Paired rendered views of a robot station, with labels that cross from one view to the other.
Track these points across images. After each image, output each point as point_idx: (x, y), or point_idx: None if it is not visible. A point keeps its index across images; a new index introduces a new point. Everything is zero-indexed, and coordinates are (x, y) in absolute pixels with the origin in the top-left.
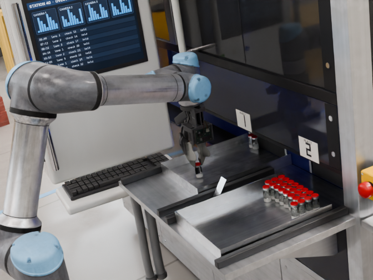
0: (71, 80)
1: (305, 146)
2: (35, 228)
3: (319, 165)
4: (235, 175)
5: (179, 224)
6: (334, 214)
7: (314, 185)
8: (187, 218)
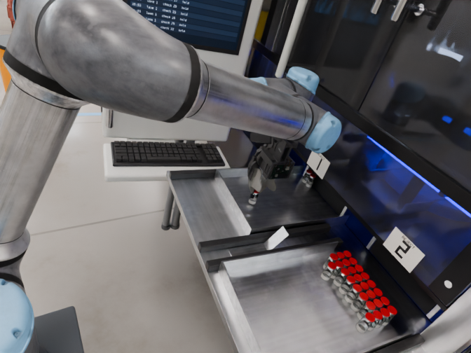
0: (139, 48)
1: (399, 244)
2: (7, 260)
3: (384, 251)
4: (293, 224)
5: (221, 277)
6: (411, 347)
7: (372, 270)
8: (231, 270)
